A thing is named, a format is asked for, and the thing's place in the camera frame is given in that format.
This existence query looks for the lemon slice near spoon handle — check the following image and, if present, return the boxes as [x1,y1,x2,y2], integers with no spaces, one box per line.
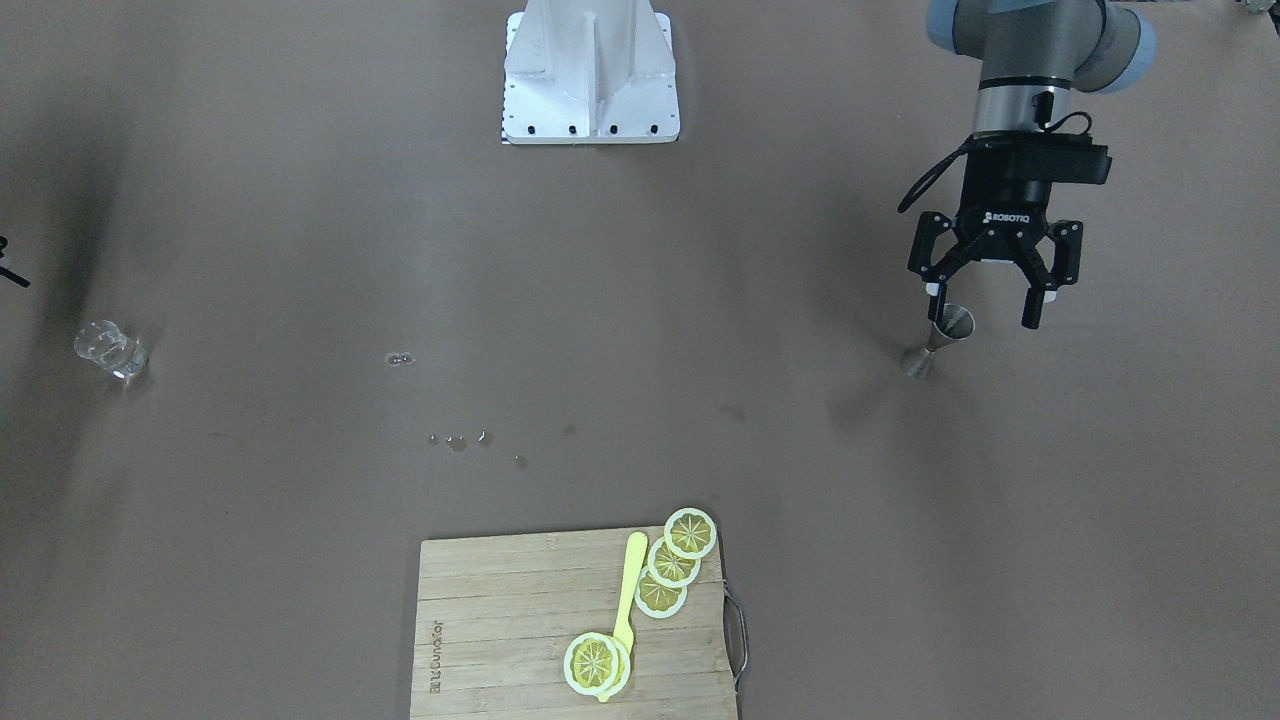
[634,571,689,619]

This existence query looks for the middle lemon slice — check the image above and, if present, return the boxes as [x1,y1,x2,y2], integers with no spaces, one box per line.
[646,539,701,589]

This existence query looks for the lemon slice on spoon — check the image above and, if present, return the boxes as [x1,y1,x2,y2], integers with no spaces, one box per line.
[562,632,632,703]

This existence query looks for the outer lemon slice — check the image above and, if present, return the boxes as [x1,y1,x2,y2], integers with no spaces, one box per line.
[663,507,719,560]

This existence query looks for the clear glass cup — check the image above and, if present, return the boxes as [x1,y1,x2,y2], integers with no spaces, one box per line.
[73,320,150,382]

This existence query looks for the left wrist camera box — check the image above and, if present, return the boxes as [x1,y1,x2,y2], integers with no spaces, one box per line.
[968,132,1114,184]

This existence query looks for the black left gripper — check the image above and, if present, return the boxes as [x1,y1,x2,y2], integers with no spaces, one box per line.
[908,150,1084,331]

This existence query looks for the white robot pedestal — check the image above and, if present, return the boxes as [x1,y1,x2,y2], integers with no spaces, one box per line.
[500,1,681,145]

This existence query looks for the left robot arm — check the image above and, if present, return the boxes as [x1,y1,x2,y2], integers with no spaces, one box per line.
[899,1,1157,329]

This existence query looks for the steel jigger measuring cup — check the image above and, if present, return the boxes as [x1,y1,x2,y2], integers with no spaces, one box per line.
[899,304,977,379]

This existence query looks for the bamboo cutting board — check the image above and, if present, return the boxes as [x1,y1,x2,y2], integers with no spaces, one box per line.
[410,527,742,719]

